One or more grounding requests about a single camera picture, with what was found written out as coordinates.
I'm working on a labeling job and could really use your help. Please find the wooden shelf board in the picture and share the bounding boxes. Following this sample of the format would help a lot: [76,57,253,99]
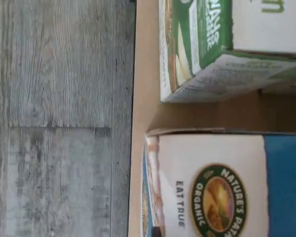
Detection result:
[127,0,296,237]

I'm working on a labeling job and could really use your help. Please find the blue and white cereal box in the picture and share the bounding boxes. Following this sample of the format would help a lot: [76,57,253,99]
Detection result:
[141,127,296,237]

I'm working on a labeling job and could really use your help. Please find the green and white cereal box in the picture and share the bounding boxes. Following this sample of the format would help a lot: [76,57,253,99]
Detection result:
[159,0,296,104]

